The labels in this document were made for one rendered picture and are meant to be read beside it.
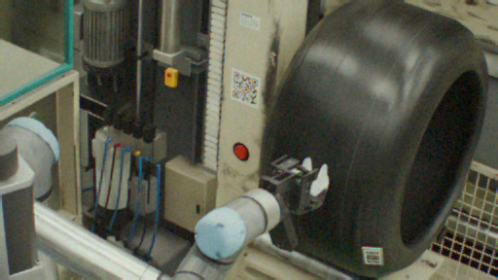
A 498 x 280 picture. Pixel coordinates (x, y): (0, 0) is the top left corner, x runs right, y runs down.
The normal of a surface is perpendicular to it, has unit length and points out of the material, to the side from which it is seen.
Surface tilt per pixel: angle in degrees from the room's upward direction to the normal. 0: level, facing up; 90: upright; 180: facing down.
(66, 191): 90
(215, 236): 83
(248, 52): 90
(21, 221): 90
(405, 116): 60
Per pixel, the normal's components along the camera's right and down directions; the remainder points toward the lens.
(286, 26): 0.82, 0.33
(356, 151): -0.49, 0.01
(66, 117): -0.57, 0.39
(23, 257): 0.57, 0.45
